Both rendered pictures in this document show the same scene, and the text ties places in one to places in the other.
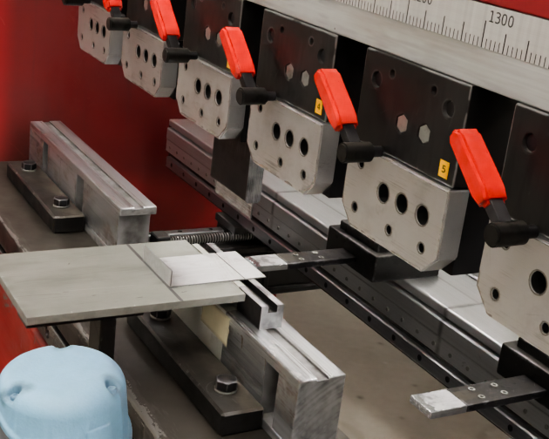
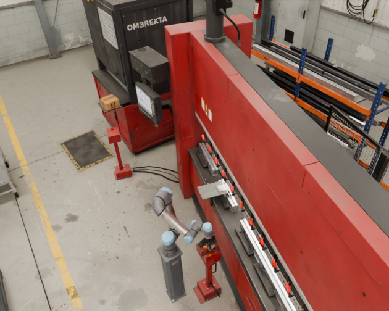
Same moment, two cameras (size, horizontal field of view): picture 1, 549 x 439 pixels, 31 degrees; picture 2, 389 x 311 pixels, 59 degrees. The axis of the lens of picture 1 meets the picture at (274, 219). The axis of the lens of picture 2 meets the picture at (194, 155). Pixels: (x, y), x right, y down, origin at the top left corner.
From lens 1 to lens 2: 2.43 m
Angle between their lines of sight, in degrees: 25
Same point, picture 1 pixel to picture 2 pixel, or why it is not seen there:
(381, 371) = not seen: hidden behind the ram
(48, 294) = (204, 194)
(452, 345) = not seen: hidden behind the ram
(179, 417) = (220, 207)
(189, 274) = (220, 189)
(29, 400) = (205, 228)
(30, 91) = (197, 137)
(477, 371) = not seen: hidden behind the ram
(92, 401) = (209, 228)
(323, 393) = (235, 207)
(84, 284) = (208, 192)
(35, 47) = (198, 131)
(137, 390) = (215, 202)
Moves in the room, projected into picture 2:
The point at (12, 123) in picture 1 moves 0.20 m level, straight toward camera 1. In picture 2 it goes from (196, 142) to (196, 153)
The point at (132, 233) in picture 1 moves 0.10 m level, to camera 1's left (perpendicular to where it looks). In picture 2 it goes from (215, 171) to (205, 170)
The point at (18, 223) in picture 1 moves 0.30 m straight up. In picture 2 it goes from (199, 166) to (197, 145)
